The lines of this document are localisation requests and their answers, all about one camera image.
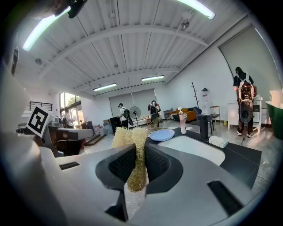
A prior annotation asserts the large window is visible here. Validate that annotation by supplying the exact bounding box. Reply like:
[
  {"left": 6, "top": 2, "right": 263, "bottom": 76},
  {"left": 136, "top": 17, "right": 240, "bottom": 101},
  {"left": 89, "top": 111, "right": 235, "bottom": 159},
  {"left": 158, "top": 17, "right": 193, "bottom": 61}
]
[{"left": 59, "top": 92, "right": 82, "bottom": 129}]

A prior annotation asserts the small metal shelf rack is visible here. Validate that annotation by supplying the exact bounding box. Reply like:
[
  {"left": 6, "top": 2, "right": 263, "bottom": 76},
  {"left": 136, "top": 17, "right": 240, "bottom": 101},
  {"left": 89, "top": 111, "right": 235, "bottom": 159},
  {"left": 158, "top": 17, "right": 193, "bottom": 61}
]
[{"left": 163, "top": 107, "right": 174, "bottom": 120}]

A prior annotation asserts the white water dispenser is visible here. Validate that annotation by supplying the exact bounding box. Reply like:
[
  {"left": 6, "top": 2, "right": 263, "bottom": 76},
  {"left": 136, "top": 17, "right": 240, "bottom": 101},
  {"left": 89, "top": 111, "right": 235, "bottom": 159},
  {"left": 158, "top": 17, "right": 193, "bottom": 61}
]
[{"left": 200, "top": 88, "right": 210, "bottom": 115}]

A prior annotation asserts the pink pump soap bottle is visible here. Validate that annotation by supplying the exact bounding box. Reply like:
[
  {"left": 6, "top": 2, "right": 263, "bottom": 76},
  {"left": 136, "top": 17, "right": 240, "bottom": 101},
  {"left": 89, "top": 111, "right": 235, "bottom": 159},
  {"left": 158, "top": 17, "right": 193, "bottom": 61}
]
[{"left": 177, "top": 107, "right": 187, "bottom": 135}]

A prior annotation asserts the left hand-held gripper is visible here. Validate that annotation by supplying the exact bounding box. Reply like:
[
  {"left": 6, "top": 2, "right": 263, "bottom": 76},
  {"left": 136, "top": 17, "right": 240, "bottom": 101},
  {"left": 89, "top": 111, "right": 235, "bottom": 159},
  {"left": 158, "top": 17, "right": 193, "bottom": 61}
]
[{"left": 25, "top": 105, "right": 58, "bottom": 158}]

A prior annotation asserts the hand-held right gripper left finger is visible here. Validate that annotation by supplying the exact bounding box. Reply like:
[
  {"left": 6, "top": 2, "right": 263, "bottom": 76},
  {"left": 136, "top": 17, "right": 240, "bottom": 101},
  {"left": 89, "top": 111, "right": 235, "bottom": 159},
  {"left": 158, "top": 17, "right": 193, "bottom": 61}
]
[{"left": 41, "top": 143, "right": 137, "bottom": 226}]

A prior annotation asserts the black white striped blanket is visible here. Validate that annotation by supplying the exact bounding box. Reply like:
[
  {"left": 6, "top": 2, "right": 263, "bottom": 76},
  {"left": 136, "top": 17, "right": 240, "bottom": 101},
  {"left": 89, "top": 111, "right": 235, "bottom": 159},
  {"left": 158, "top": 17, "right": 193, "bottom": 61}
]
[{"left": 171, "top": 112, "right": 187, "bottom": 122}]

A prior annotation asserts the wooden frame chair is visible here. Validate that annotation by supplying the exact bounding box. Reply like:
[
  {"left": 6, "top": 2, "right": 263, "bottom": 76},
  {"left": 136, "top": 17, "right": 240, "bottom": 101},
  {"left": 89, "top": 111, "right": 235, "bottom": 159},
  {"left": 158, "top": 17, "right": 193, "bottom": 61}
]
[{"left": 210, "top": 105, "right": 221, "bottom": 125}]

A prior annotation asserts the green bathtub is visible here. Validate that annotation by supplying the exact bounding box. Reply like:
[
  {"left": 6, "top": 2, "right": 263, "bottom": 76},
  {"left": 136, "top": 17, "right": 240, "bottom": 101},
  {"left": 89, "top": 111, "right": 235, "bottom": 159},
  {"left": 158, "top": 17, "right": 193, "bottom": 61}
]
[{"left": 265, "top": 100, "right": 283, "bottom": 141}]

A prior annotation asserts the long ceiling light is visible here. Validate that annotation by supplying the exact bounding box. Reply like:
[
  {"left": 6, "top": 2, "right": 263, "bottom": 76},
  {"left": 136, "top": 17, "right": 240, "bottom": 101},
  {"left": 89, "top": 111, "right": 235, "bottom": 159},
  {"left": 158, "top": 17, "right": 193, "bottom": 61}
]
[
  {"left": 92, "top": 83, "right": 117, "bottom": 92},
  {"left": 176, "top": 0, "right": 216, "bottom": 20},
  {"left": 22, "top": 5, "right": 71, "bottom": 53},
  {"left": 141, "top": 75, "right": 165, "bottom": 82}
]

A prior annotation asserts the soap bar on dish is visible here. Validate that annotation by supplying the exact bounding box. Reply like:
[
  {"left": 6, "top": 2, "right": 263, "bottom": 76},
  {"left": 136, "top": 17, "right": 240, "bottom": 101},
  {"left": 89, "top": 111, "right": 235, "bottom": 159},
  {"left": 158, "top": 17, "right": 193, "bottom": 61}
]
[{"left": 209, "top": 136, "right": 229, "bottom": 148}]

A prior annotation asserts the white and black backpack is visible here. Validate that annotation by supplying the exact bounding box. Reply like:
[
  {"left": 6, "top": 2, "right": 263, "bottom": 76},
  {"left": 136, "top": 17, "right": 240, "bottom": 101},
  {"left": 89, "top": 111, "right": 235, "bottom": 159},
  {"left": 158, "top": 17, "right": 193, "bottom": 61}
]
[{"left": 238, "top": 76, "right": 254, "bottom": 102}]

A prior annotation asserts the white cabinet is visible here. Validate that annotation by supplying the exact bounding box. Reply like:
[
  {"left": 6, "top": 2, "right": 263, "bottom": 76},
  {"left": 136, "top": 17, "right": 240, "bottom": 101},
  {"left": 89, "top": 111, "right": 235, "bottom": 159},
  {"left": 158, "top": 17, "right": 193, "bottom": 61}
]
[{"left": 227, "top": 102, "right": 263, "bottom": 133}]

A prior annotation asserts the orange sofa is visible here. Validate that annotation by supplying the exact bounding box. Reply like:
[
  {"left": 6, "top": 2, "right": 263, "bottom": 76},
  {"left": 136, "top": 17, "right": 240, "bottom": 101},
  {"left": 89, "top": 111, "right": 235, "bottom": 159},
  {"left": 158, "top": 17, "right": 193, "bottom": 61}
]
[{"left": 169, "top": 107, "right": 197, "bottom": 122}]

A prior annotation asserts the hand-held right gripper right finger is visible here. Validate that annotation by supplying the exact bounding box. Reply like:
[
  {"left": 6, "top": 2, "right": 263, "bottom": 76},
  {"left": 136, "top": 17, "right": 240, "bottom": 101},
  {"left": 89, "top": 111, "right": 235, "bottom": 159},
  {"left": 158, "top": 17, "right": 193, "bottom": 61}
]
[{"left": 132, "top": 143, "right": 263, "bottom": 226}]

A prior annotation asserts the yellow sponge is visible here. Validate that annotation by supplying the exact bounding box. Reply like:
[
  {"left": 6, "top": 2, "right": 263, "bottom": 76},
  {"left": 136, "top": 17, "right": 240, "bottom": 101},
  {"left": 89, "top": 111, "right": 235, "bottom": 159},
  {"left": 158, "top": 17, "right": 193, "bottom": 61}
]
[{"left": 111, "top": 126, "right": 149, "bottom": 192}]

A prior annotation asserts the dark wooden coat rack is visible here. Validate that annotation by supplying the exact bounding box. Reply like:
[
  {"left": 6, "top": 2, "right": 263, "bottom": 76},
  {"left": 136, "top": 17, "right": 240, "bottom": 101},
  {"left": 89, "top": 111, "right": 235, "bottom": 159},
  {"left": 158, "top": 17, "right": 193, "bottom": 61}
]
[{"left": 191, "top": 81, "right": 200, "bottom": 109}]

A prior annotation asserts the white sink basin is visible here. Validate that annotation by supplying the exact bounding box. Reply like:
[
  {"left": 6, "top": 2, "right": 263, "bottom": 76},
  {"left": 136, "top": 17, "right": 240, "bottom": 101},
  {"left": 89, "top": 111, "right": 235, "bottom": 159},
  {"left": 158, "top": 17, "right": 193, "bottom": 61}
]
[{"left": 158, "top": 135, "right": 226, "bottom": 166}]

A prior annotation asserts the dark blue chair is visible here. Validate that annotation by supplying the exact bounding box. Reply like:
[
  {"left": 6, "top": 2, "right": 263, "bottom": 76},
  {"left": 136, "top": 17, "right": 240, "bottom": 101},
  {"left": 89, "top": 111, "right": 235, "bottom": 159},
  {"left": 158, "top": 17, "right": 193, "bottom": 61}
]
[{"left": 194, "top": 106, "right": 214, "bottom": 135}]

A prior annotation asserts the blue plate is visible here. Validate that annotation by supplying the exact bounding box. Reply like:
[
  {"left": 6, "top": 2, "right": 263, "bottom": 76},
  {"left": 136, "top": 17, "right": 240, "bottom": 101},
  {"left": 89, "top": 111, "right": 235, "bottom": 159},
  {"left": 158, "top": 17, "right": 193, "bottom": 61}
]
[{"left": 149, "top": 129, "right": 175, "bottom": 142}]

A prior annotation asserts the ceiling spotlight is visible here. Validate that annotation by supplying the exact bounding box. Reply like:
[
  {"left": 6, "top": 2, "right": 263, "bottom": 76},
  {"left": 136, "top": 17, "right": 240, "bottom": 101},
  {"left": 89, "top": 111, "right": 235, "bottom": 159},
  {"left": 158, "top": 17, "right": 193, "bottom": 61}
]
[{"left": 180, "top": 10, "right": 195, "bottom": 30}]

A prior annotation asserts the black standing fan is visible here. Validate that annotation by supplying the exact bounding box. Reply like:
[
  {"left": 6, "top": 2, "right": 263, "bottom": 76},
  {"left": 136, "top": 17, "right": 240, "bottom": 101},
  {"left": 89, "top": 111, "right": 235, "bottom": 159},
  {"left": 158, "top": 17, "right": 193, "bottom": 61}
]
[{"left": 129, "top": 106, "right": 142, "bottom": 128}]

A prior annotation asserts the black faucet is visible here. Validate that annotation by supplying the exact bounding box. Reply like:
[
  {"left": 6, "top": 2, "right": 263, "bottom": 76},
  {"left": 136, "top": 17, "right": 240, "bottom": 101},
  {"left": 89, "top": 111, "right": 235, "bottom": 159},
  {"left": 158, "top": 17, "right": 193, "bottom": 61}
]
[{"left": 196, "top": 113, "right": 210, "bottom": 142}]

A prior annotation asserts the grey roller blind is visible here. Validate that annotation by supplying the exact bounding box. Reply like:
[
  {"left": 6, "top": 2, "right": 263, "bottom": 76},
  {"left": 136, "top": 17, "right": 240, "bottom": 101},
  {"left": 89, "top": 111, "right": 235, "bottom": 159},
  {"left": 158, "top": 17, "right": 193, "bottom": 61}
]
[
  {"left": 108, "top": 88, "right": 157, "bottom": 120},
  {"left": 218, "top": 24, "right": 277, "bottom": 104}
]

